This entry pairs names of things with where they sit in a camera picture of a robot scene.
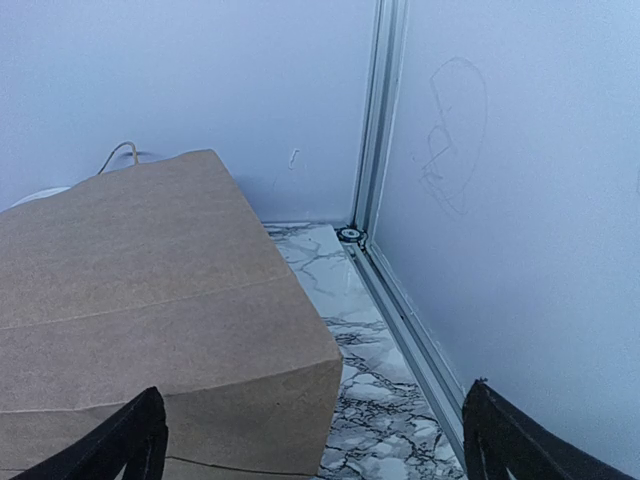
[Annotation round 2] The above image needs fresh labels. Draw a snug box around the right side aluminium rail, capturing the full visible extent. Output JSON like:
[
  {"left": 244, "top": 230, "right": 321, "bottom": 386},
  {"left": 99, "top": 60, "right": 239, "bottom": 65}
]
[{"left": 338, "top": 228, "right": 465, "bottom": 464}]

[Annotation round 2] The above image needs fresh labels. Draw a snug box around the brown paper takeout bag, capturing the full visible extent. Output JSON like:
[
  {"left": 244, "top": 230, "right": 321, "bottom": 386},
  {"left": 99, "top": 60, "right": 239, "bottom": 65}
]
[{"left": 1, "top": 150, "right": 342, "bottom": 479}]

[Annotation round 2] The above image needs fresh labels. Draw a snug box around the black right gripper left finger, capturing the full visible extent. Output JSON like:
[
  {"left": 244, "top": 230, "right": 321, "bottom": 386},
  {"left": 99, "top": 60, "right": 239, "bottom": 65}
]
[{"left": 16, "top": 387, "right": 167, "bottom": 480}]

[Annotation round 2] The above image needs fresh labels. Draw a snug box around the right rear aluminium post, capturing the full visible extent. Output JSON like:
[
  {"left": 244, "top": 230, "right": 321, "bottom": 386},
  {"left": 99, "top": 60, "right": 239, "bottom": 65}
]
[{"left": 350, "top": 1, "right": 409, "bottom": 233}]

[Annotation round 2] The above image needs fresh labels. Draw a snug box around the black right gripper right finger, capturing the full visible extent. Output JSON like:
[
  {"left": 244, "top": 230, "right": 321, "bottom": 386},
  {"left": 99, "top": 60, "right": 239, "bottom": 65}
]
[{"left": 462, "top": 378, "right": 629, "bottom": 480}]

